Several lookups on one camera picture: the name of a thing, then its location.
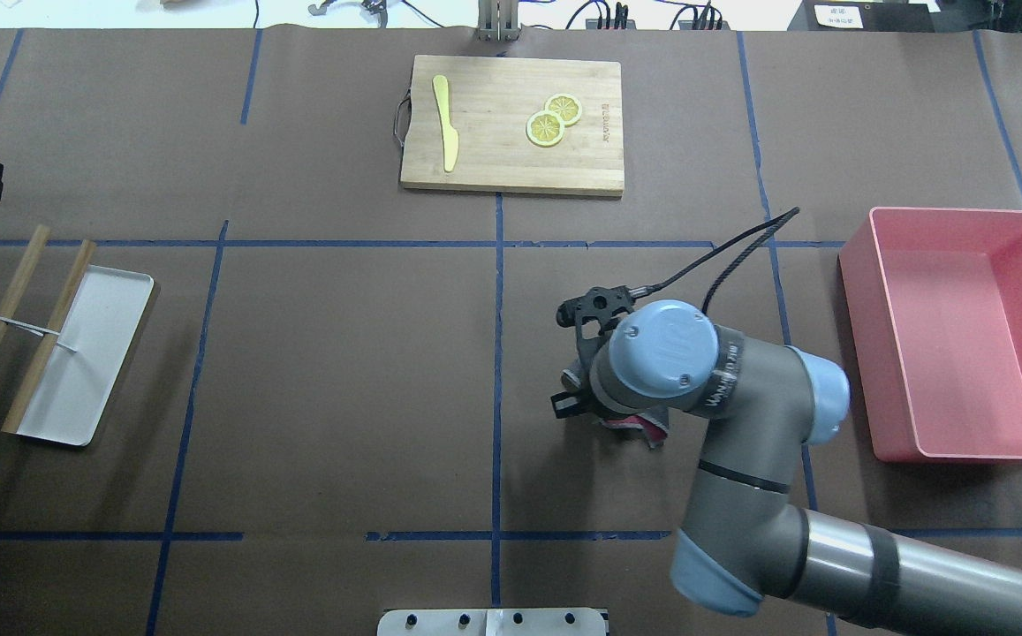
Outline white rack tray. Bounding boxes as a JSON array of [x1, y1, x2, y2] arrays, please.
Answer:
[[14, 264, 156, 447]]

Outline pink plastic bin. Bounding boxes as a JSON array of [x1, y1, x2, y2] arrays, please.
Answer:
[[839, 207, 1022, 464]]

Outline grey and pink cloth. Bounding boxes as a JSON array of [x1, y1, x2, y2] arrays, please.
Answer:
[[560, 360, 670, 450]]

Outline front lemon slice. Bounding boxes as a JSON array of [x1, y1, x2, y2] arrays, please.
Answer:
[[524, 110, 566, 148]]

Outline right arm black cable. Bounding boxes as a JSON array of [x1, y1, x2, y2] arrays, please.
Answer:
[[632, 207, 801, 317]]

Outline yellow plastic knife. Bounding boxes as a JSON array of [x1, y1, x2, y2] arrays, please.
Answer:
[[431, 75, 459, 173]]

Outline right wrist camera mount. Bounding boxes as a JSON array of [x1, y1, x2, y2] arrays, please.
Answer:
[[555, 286, 635, 367]]

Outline black box with label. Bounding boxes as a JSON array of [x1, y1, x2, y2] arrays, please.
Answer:
[[786, 1, 935, 33]]

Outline aluminium frame post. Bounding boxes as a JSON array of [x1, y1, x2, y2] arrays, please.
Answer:
[[475, 0, 522, 42]]

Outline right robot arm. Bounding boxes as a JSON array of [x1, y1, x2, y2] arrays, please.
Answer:
[[551, 287, 1022, 635]]

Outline bamboo cutting board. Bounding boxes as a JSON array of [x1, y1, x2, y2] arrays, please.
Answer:
[[400, 54, 626, 198]]

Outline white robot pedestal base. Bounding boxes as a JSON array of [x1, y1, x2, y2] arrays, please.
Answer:
[[376, 607, 611, 635]]

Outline rear lemon slice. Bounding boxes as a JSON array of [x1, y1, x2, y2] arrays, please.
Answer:
[[544, 93, 584, 126]]

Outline lemon slice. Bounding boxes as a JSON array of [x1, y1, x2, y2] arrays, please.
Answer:
[[524, 110, 566, 148], [544, 93, 584, 126]]

